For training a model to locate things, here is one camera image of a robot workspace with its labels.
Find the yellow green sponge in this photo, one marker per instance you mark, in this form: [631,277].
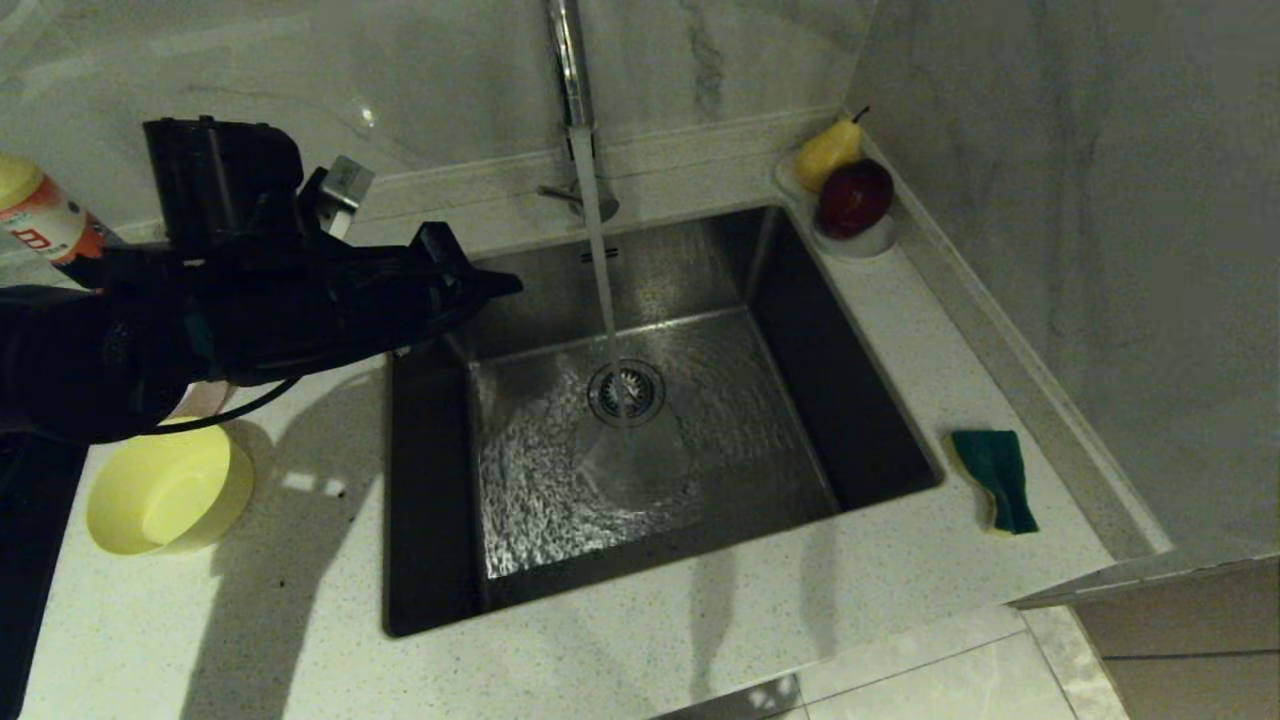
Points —
[995,465]

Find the yellow plastic bowl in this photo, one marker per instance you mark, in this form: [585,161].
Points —
[170,495]

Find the pink plastic bowl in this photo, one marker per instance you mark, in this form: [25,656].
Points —
[205,400]

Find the round metal drain strainer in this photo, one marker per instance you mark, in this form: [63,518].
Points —
[627,393]

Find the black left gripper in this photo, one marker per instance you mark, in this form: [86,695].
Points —
[300,305]

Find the orange dish soap bottle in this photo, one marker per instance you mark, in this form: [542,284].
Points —
[40,215]

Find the small white dish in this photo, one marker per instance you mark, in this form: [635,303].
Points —
[865,244]

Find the stainless steel sink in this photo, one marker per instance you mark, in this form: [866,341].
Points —
[760,400]

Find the chrome faucet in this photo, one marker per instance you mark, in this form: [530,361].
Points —
[572,70]

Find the black induction cooktop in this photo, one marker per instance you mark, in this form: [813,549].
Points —
[25,560]

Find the yellow pear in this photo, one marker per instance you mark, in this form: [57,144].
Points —
[828,152]

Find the dark red apple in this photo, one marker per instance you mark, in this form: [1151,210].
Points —
[855,197]

